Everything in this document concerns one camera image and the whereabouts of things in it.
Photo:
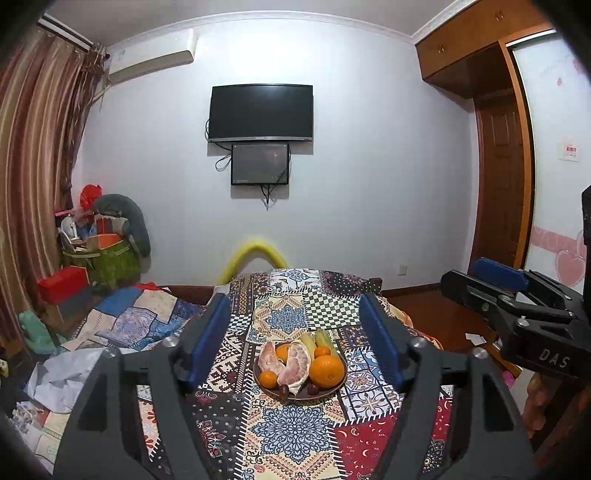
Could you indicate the white air conditioner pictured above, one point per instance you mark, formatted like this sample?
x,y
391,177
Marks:
x,y
152,57

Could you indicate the dark purple plate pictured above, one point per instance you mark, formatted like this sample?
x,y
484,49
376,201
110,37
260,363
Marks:
x,y
332,392

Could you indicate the large orange with sticker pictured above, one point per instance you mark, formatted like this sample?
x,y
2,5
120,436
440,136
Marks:
x,y
328,371

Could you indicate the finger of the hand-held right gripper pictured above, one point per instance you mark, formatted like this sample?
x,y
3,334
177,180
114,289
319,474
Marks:
x,y
501,274
471,293

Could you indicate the wooden door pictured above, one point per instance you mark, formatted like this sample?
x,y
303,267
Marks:
x,y
501,184

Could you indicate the black wall television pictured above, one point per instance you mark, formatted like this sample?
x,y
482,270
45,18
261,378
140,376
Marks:
x,y
261,113

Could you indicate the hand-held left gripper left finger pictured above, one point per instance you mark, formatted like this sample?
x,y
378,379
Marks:
x,y
210,337

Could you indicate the patchwork printed blanket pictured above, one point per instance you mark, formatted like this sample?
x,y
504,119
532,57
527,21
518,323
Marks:
x,y
295,429

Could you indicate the paper notice sticker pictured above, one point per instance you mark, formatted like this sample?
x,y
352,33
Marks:
x,y
569,149

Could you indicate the white paper scrap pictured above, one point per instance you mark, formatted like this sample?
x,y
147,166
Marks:
x,y
474,338

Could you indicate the small tangerine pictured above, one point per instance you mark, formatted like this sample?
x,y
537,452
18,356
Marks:
x,y
268,379
322,351

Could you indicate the white wardrobe sliding door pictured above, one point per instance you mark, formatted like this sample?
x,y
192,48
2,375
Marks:
x,y
554,207

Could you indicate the white wall outlet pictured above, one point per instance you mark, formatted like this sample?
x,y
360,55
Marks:
x,y
402,269

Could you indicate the yellow foam tube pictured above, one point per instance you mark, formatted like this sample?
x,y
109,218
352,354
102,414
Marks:
x,y
258,247

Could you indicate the red date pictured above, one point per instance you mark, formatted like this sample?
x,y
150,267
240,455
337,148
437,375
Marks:
x,y
282,391
313,388

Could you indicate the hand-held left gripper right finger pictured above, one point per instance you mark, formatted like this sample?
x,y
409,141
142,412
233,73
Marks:
x,y
381,339

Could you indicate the orange box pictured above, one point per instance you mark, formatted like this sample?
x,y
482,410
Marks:
x,y
104,241

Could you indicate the plain orange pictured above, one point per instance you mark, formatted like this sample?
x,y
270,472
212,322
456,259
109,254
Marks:
x,y
283,348

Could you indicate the wooden overhead cabinet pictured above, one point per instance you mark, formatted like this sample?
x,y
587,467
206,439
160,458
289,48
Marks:
x,y
471,46

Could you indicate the striped brown curtain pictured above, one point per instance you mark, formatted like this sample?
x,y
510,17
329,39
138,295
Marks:
x,y
32,184

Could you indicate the red box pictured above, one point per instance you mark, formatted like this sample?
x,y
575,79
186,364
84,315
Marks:
x,y
62,281

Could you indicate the small wall monitor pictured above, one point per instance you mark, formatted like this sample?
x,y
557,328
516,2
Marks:
x,y
260,164

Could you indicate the peeled pomelo segment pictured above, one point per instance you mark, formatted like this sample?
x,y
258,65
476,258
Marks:
x,y
270,357
295,367

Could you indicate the mint green bag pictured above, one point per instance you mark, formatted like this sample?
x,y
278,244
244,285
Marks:
x,y
39,332

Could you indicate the red plastic bag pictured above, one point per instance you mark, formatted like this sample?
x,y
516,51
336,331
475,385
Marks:
x,y
91,194

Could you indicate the white crumpled cloth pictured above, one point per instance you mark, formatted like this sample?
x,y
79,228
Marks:
x,y
69,378

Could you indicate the person's right hand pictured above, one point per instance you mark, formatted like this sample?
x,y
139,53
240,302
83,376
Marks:
x,y
538,401

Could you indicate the yellow banana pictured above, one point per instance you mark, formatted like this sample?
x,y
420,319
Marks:
x,y
325,341
308,346

